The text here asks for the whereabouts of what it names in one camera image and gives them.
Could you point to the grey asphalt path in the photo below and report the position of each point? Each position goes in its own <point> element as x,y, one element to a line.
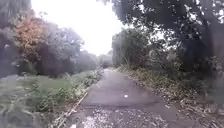
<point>116,96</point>

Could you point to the row of trees and bushes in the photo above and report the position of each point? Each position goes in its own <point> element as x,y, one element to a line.
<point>43,50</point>

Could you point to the leaf-strewn earth verge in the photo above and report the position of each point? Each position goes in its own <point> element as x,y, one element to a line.
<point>176,93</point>

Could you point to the dense trees and bushes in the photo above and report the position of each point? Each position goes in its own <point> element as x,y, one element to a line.
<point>180,43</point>

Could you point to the robot's own part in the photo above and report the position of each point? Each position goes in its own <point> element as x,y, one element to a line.
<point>73,126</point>

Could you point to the green grass verge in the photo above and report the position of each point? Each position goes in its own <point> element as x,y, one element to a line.
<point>36,93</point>

